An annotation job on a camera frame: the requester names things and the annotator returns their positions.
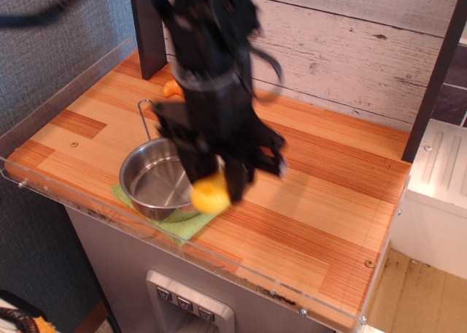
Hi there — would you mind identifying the orange toy croissant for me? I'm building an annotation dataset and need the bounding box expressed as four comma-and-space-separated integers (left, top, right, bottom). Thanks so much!
162, 80, 184, 97

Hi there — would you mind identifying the silver dispenser button panel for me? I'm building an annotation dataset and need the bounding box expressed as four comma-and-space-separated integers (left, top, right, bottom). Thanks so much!
145, 269, 236, 332

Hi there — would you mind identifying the dark shelf post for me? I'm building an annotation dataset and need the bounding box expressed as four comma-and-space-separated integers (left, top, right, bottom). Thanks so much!
401, 0, 466, 163
131, 0, 167, 80

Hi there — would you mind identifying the stainless steel pot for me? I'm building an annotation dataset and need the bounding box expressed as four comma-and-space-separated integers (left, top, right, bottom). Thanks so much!
119, 119, 201, 223

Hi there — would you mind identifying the green cloth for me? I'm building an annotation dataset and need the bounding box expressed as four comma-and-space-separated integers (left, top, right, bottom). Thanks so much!
112, 184, 218, 245

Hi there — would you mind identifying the black braided cable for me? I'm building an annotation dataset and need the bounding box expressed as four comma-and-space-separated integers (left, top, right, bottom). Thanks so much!
0, 0, 92, 29

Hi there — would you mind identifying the dark right shelf post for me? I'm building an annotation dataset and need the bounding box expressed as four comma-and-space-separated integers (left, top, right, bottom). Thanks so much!
401, 0, 466, 163

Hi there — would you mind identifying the yellow handled toy knife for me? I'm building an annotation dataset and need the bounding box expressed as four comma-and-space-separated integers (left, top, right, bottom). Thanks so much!
190, 170, 231, 213

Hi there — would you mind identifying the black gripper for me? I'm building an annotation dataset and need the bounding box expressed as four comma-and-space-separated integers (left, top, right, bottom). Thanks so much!
153, 74, 285, 204

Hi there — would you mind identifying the dark left shelf post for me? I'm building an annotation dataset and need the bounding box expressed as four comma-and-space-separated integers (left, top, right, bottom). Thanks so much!
131, 0, 167, 80

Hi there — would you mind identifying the clear acrylic guard rail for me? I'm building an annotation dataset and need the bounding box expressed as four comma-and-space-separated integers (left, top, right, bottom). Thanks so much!
1, 38, 409, 332

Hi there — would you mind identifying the orange object bottom left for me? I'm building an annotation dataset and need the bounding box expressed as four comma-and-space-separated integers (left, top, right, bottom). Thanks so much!
34, 316, 58, 333

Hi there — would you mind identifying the grey toy fridge cabinet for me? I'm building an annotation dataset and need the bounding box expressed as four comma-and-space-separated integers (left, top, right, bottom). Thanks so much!
66, 208, 330, 332

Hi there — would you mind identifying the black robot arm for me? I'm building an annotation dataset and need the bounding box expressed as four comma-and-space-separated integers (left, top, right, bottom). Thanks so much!
151, 0, 285, 202

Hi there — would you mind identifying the white toy sink unit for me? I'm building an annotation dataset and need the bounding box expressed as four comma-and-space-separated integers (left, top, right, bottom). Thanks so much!
390, 120, 466, 278

